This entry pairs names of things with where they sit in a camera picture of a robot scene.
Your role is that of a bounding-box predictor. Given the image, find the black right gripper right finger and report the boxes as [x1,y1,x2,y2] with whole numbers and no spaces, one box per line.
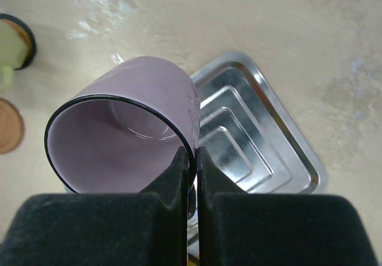
[196,147,378,265]

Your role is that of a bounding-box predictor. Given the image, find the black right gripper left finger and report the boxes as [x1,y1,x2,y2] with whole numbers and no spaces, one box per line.
[1,148,189,265]

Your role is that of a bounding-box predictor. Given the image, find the purple mug black rim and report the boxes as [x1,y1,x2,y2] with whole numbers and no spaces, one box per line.
[44,55,201,219]

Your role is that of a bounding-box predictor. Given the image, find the light wooden coaster bottom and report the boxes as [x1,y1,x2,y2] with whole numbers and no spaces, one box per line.
[1,98,24,154]

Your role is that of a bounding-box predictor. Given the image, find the pale yellow mug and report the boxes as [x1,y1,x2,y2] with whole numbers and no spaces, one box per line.
[1,21,27,92]

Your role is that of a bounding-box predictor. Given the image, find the steel tray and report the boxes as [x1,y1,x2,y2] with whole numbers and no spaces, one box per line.
[192,51,328,194]

